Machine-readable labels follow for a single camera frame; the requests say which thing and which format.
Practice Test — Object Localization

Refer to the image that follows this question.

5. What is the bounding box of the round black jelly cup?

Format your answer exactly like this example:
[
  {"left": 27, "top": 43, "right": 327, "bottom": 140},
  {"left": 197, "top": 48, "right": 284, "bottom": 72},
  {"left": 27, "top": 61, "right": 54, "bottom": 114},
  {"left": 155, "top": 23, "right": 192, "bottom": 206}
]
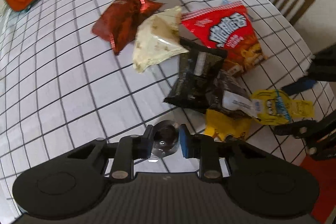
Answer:
[{"left": 151, "top": 120, "right": 179, "bottom": 159}]

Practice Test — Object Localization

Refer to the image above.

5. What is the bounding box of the yellow spongebob packet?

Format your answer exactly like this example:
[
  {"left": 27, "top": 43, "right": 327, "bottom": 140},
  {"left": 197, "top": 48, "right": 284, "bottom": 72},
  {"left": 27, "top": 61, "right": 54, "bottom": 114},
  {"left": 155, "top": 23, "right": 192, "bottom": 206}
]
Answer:
[{"left": 251, "top": 89, "right": 314, "bottom": 126}]

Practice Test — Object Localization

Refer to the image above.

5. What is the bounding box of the black snack packet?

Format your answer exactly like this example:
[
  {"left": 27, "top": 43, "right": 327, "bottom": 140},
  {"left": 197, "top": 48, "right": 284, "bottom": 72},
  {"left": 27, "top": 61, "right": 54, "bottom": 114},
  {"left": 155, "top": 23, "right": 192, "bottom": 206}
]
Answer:
[{"left": 163, "top": 38, "right": 227, "bottom": 114}]

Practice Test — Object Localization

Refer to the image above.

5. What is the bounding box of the red chips bag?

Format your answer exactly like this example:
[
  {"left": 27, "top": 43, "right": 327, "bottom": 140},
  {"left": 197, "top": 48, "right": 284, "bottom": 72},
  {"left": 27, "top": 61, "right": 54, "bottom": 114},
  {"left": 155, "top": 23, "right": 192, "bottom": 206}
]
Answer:
[{"left": 181, "top": 1, "right": 266, "bottom": 77}]

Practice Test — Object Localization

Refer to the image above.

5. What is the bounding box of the cream snack packet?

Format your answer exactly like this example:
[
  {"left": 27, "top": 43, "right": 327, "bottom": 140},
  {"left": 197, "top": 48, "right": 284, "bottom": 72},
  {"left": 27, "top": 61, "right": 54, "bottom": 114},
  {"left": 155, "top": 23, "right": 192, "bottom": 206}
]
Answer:
[{"left": 133, "top": 6, "right": 188, "bottom": 73}]

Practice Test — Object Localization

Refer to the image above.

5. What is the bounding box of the dark red snack packet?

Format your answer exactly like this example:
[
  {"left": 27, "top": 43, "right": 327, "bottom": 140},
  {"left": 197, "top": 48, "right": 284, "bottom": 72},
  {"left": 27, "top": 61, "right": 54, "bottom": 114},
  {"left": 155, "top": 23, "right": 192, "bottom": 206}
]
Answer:
[{"left": 92, "top": 0, "right": 163, "bottom": 55}]

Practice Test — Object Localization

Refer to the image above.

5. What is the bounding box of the yellow snack packet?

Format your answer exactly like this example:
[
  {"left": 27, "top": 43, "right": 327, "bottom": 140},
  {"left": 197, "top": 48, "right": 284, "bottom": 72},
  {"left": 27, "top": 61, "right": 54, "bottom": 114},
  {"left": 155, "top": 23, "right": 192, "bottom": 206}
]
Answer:
[{"left": 204, "top": 110, "right": 252, "bottom": 142}]

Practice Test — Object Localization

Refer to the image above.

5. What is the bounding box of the dark brown snack packet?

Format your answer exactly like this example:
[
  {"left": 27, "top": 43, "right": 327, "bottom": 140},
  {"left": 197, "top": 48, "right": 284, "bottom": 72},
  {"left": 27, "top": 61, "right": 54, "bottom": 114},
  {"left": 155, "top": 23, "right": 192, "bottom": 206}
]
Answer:
[{"left": 206, "top": 71, "right": 257, "bottom": 118}]

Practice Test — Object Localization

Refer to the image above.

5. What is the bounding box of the light blue snack packet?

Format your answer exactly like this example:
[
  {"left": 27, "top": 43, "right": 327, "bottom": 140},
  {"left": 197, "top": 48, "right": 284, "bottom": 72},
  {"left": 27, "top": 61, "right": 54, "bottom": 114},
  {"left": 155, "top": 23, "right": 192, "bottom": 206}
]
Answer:
[{"left": 222, "top": 0, "right": 231, "bottom": 5}]

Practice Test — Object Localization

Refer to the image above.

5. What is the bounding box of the white red cardboard box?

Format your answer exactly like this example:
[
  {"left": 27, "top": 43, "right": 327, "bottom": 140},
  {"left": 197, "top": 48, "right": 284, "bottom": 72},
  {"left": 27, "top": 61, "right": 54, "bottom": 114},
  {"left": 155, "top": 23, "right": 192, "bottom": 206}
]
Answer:
[{"left": 300, "top": 156, "right": 336, "bottom": 223}]

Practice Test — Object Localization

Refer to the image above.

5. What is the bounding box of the white grid tablecloth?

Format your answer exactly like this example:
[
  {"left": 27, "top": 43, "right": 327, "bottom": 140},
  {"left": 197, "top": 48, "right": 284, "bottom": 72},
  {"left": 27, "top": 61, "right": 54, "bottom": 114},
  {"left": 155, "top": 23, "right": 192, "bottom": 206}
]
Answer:
[{"left": 0, "top": 0, "right": 334, "bottom": 217}]

